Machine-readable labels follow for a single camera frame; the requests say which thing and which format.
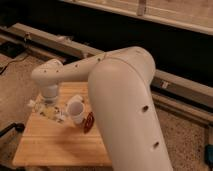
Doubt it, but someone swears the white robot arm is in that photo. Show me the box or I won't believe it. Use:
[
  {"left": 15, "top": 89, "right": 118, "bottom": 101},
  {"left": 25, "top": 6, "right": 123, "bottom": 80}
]
[{"left": 31, "top": 46, "right": 173, "bottom": 171}]

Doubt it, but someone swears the white mug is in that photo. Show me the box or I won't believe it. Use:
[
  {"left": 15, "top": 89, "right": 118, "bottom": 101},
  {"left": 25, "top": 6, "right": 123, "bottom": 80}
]
[{"left": 66, "top": 95, "right": 85, "bottom": 124}]

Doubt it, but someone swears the wooden table board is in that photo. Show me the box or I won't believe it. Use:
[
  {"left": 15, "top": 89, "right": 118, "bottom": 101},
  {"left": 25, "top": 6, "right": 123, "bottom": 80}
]
[{"left": 12, "top": 81, "right": 113, "bottom": 168}]

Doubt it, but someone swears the brown oval snack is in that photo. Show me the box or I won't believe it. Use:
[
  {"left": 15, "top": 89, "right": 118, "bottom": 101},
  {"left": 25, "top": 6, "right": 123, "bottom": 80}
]
[{"left": 83, "top": 112, "right": 95, "bottom": 133}]

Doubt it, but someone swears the blue object at right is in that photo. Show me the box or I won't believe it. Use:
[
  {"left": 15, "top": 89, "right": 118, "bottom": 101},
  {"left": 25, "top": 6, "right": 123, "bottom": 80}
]
[{"left": 204, "top": 144, "right": 213, "bottom": 167}]

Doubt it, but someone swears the black handle at left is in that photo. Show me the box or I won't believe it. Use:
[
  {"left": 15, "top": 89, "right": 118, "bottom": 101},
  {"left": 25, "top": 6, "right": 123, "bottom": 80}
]
[{"left": 0, "top": 123, "right": 25, "bottom": 137}]

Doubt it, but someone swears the black cable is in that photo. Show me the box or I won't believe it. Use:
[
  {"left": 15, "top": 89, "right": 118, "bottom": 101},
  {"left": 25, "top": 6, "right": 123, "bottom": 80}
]
[{"left": 0, "top": 53, "right": 31, "bottom": 75}]

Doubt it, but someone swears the long metal rail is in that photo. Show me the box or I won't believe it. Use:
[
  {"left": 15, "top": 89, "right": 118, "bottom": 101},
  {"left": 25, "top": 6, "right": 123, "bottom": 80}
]
[{"left": 0, "top": 22, "right": 213, "bottom": 124}]

